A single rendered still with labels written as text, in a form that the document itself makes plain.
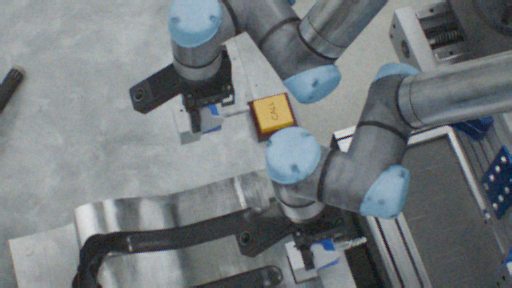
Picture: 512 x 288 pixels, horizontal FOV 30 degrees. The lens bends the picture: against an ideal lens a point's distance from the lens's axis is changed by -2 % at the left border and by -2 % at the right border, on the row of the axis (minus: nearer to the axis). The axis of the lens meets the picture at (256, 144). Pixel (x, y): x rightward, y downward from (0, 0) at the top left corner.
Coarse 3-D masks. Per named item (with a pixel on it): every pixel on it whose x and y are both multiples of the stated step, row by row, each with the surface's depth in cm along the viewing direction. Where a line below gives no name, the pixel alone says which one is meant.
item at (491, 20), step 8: (472, 0) 170; (480, 0) 167; (488, 0) 165; (496, 0) 164; (504, 0) 163; (480, 8) 168; (488, 8) 166; (496, 8) 165; (504, 8) 163; (480, 16) 169; (488, 16) 167; (496, 16) 166; (504, 16) 166; (488, 24) 168; (496, 24) 166; (504, 24) 167; (504, 32) 167
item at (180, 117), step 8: (176, 112) 169; (184, 112) 169; (216, 112) 171; (224, 112) 172; (232, 112) 172; (240, 112) 172; (248, 112) 173; (176, 120) 169; (184, 120) 169; (176, 128) 173; (184, 128) 168; (216, 128) 171; (184, 136) 170; (192, 136) 171; (184, 144) 173
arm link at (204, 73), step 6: (174, 60) 148; (216, 60) 147; (174, 66) 150; (180, 66) 147; (210, 66) 147; (216, 66) 149; (180, 72) 149; (186, 72) 148; (192, 72) 147; (198, 72) 147; (204, 72) 148; (210, 72) 149; (186, 78) 150; (192, 78) 149; (198, 78) 149; (204, 78) 149
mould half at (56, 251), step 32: (192, 192) 171; (224, 192) 171; (256, 192) 171; (96, 224) 163; (128, 224) 165; (160, 224) 168; (32, 256) 168; (64, 256) 169; (128, 256) 162; (160, 256) 165; (192, 256) 167; (224, 256) 167; (256, 256) 167
